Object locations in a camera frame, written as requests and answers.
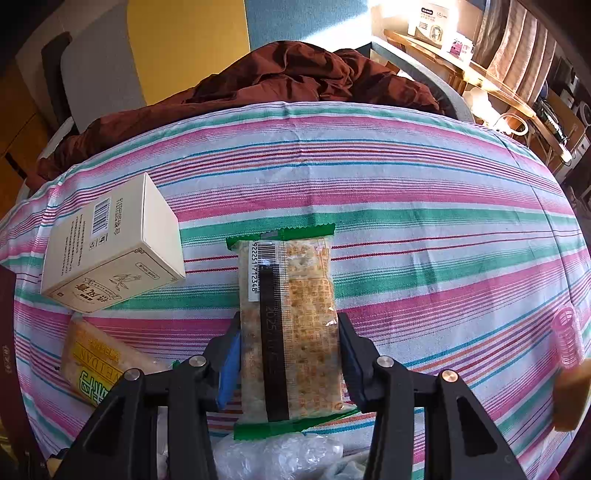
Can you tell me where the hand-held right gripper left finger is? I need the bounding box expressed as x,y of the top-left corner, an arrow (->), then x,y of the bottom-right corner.
54,311 -> 243,480

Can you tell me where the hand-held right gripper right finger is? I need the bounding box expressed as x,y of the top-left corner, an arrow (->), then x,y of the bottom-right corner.
337,313 -> 527,480

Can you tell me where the green-edged clear cracker packet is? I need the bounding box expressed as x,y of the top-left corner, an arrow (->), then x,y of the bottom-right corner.
225,223 -> 358,441

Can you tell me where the clear plastic bag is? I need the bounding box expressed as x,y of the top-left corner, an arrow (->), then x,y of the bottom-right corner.
210,431 -> 370,480

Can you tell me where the yellow cracker packet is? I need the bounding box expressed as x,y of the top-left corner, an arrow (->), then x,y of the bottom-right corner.
59,318 -> 181,408

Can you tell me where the cream cardboard box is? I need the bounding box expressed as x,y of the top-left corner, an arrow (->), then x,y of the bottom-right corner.
41,172 -> 187,315

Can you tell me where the pink hair roller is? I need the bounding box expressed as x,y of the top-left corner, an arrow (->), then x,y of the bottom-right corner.
550,305 -> 585,369

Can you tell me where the tan sponge block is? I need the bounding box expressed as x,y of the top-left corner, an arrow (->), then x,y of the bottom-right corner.
553,357 -> 591,432

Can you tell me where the white plastic bag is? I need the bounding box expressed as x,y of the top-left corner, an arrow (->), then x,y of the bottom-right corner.
462,88 -> 495,116

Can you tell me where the brown blanket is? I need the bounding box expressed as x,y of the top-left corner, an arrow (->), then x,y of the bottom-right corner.
36,41 -> 446,183

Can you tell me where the wooden side table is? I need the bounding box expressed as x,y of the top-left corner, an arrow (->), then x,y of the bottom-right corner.
383,30 -> 573,162

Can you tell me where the black power strip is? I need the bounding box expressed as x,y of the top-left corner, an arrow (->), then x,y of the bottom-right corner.
536,99 -> 568,139

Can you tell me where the yellow blue grey chair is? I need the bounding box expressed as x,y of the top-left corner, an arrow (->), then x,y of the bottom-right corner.
16,0 -> 375,134

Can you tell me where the wooden cabinet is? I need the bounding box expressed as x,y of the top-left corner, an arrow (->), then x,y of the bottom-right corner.
0,60 -> 51,213

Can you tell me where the wooden desk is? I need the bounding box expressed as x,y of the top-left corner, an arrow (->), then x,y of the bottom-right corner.
531,88 -> 585,162

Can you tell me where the small pink white box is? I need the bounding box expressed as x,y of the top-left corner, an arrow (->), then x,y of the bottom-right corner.
443,37 -> 474,63

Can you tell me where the white printed carton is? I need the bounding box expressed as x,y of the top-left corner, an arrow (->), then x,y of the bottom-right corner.
413,2 -> 481,51

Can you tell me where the beige curtain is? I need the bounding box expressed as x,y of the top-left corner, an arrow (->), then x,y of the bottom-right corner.
475,0 -> 557,104

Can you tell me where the white cable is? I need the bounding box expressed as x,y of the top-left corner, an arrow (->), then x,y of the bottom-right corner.
495,112 -> 528,136

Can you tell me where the grey bed frame rail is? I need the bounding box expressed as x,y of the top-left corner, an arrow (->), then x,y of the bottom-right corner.
369,37 -> 476,123

